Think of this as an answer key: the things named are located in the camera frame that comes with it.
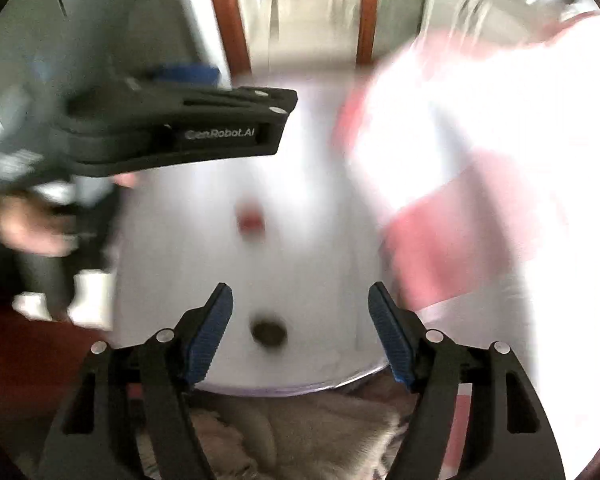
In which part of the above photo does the brown wooden door frame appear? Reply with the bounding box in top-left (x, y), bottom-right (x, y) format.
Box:
top-left (202, 0), bottom-right (383, 73)

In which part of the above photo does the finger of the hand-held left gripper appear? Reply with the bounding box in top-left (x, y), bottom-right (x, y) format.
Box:
top-left (50, 79), bottom-right (299, 177)
top-left (125, 62), bottom-right (222, 92)

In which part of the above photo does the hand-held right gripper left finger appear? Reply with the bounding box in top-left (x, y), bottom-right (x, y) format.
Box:
top-left (37, 282), bottom-right (234, 480)

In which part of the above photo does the red white checked tablecloth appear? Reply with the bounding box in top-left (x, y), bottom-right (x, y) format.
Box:
top-left (337, 10), bottom-right (600, 311)

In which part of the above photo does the dark round thing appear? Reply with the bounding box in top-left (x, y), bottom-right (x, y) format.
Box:
top-left (249, 316), bottom-right (287, 347)

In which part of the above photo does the beige furry cloth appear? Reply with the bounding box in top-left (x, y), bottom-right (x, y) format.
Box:
top-left (135, 385), bottom-right (421, 480)

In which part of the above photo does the person's left hand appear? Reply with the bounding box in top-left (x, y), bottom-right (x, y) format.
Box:
top-left (0, 192), bottom-right (81, 257)

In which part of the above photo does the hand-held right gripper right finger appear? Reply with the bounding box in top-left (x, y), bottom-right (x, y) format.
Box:
top-left (368, 281), bottom-right (566, 480)

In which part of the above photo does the person's left forearm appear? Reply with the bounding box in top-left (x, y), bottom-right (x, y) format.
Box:
top-left (0, 215), bottom-right (31, 306)

